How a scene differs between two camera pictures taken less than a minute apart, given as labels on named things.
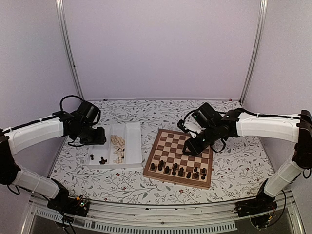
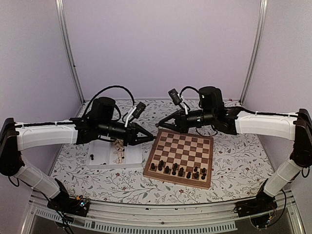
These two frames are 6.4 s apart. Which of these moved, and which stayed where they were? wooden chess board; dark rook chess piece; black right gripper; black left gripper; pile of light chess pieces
Moved: black right gripper; black left gripper
Stayed: pile of light chess pieces; dark rook chess piece; wooden chess board
